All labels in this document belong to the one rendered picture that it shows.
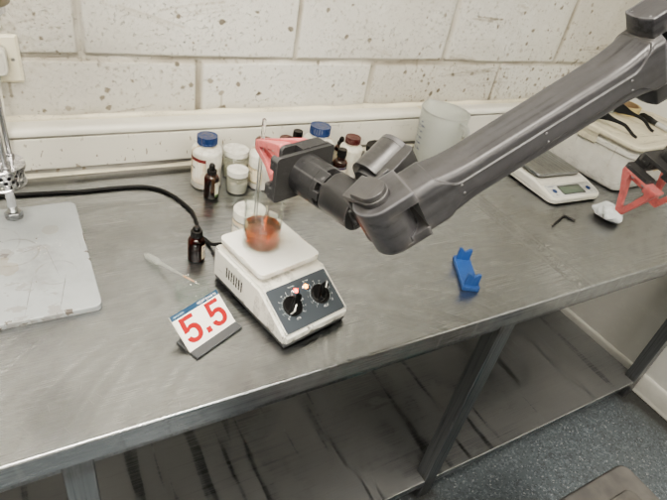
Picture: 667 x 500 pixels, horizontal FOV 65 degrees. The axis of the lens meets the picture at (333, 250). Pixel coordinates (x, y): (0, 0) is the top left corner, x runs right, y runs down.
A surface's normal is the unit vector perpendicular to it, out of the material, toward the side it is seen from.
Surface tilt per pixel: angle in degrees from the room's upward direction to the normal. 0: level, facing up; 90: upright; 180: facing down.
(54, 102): 90
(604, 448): 0
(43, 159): 90
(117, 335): 0
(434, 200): 87
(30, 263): 0
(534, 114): 36
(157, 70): 90
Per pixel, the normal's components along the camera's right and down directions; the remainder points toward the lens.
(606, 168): -0.84, 0.25
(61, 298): 0.17, -0.80
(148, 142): 0.47, 0.58
